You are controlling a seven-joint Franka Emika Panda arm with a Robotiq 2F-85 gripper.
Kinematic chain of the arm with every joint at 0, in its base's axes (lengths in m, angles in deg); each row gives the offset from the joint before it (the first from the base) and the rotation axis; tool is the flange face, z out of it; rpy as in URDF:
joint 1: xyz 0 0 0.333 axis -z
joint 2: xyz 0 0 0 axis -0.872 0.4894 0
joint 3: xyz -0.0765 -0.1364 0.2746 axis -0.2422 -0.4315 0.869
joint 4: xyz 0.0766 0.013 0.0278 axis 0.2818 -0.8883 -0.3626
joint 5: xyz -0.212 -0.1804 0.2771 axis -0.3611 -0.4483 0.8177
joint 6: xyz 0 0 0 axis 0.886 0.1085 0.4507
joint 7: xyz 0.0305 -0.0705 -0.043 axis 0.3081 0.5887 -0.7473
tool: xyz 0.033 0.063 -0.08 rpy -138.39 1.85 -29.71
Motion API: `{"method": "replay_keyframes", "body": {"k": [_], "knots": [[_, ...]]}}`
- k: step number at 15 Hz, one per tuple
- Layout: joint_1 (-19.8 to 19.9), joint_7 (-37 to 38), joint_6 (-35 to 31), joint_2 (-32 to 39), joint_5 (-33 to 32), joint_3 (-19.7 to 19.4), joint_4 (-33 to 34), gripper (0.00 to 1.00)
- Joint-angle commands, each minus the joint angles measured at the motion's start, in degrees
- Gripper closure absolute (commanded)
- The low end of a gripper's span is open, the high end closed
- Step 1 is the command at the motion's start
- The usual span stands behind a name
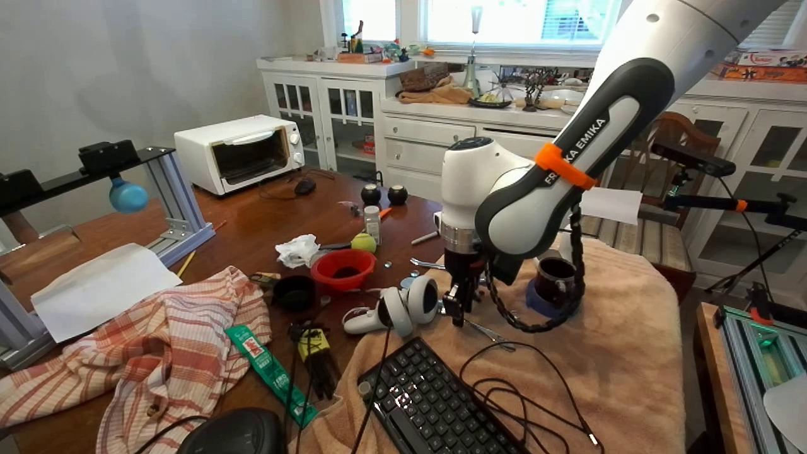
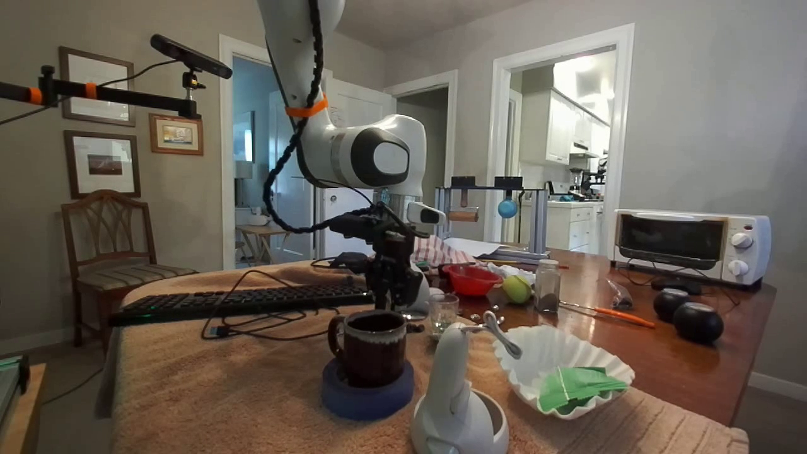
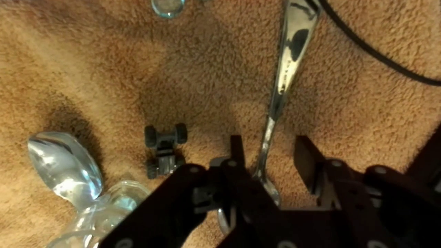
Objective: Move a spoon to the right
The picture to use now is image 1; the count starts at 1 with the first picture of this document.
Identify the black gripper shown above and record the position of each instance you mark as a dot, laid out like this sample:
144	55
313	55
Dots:
467	271

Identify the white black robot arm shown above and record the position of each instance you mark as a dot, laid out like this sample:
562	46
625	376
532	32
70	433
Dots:
640	85

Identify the white vr controller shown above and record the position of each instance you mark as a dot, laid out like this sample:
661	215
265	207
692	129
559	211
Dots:
413	303

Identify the black white marker pen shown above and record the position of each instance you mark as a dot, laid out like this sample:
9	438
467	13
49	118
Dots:
426	239

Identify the black keyboard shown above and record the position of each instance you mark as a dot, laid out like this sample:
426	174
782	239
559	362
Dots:
429	404

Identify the yellow tennis ball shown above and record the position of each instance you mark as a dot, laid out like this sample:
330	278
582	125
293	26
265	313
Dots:
365	242

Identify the small shaker bottle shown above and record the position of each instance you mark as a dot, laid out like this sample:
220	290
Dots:
373	221

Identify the red bowl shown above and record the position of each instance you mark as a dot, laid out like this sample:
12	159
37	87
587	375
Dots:
345	268

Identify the tan towel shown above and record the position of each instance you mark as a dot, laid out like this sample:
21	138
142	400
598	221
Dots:
607	370

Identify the yellow black tool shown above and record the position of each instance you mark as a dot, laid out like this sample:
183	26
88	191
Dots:
313	345

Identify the white drawer sideboard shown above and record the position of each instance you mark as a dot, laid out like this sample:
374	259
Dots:
413	143

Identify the small black bowl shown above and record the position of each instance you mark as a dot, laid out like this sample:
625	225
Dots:
293	294

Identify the white crumpled tissue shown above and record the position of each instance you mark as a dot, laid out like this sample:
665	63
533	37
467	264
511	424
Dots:
298	250

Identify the white paper tag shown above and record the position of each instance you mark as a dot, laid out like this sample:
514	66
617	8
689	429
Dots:
613	206

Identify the black computer mouse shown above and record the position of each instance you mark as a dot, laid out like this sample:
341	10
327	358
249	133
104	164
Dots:
305	187

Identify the long green box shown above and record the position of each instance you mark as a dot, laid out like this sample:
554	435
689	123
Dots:
268	370

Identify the brown woven basket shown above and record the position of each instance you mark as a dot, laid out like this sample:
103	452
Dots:
426	77

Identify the black tripod stand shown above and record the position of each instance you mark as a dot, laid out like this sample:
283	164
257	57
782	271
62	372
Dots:
684	158

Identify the white glass door cabinet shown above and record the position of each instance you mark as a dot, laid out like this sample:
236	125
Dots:
317	85

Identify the brown wooden chair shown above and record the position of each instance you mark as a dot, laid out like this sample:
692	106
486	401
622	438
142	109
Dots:
689	134

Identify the yellow pencil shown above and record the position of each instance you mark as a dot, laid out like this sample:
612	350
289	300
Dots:
186	266

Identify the white framed window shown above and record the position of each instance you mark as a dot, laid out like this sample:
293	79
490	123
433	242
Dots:
446	22

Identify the red striped cloth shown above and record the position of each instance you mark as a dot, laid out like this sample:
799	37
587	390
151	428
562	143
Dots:
167	355

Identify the white toaster oven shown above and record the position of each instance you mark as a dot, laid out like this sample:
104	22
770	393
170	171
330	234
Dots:
202	154

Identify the white tall cabinet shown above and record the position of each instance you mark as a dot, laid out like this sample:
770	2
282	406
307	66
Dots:
747	118

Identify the white round shade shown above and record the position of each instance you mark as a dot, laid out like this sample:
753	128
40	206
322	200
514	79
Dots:
791	413

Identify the blue ball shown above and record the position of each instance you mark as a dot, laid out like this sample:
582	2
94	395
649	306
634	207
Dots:
128	198

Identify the white paper sheet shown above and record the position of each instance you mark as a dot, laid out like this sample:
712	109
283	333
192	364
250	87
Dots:
103	290

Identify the teal aluminium frame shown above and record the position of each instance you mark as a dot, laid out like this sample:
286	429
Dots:
757	355

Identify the aluminium camera stand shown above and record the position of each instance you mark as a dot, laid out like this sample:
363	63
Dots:
172	193

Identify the black camera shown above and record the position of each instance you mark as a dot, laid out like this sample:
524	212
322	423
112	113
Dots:
109	158

